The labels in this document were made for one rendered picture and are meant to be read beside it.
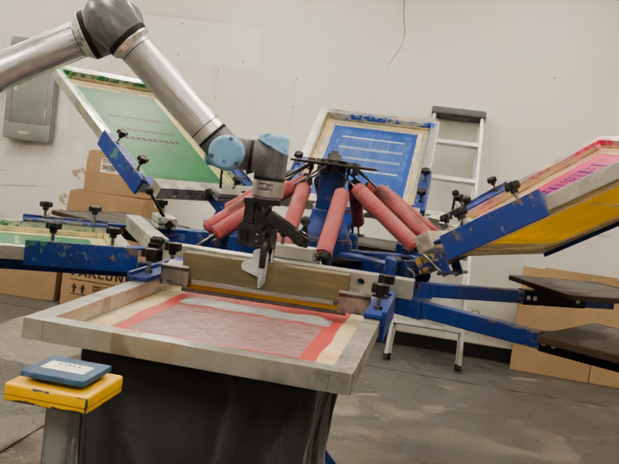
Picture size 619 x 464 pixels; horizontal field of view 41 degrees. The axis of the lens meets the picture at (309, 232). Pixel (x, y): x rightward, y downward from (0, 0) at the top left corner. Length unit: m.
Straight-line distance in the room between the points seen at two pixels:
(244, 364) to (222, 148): 0.56
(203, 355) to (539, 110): 4.88
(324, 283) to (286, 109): 4.31
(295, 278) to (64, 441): 0.81
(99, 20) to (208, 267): 0.62
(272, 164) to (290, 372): 0.68
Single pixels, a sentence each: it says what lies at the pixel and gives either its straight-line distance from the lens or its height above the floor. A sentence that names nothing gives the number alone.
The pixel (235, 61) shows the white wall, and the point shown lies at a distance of 6.31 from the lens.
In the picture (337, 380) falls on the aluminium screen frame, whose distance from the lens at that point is 1.37.
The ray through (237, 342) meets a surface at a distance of 1.62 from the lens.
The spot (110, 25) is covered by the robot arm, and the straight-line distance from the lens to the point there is 1.84.
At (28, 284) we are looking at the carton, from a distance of 6.43.
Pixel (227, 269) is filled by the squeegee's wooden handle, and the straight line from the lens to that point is 1.99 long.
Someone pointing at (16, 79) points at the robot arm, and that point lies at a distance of 2.03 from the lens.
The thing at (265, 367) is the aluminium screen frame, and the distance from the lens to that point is 1.39.
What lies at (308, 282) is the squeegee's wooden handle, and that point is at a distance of 1.94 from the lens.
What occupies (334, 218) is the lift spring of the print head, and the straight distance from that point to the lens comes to 2.50.
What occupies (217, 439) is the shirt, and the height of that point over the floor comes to 0.80.
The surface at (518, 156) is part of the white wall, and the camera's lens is 6.06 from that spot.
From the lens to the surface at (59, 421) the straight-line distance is 1.32.
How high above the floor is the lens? 1.34
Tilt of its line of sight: 6 degrees down
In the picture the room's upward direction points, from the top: 7 degrees clockwise
